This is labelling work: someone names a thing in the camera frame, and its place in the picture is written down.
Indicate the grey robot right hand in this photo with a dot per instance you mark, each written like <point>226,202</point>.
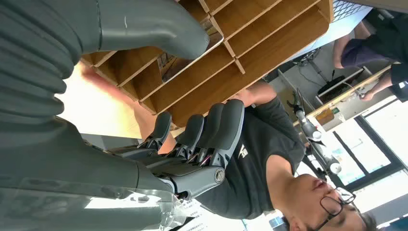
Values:
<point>79,178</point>

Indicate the person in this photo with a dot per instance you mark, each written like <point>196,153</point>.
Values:
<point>255,159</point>
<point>382,41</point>

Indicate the ribbed grey right arm sleeve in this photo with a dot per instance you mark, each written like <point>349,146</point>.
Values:
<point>32,63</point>

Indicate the wooden slotted organizer shelf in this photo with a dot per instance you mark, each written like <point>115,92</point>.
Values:
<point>271,41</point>

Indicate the black-framed glasses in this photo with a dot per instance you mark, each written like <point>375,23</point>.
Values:
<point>331,207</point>

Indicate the black office chair base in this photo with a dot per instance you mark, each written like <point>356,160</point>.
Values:
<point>331,84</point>

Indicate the wooden-edged white desk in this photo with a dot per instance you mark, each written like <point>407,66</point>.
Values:
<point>344,95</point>

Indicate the mesh chair back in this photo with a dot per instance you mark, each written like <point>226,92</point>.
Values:
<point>345,8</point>

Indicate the black window frame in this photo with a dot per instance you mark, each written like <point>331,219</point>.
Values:
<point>379,142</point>

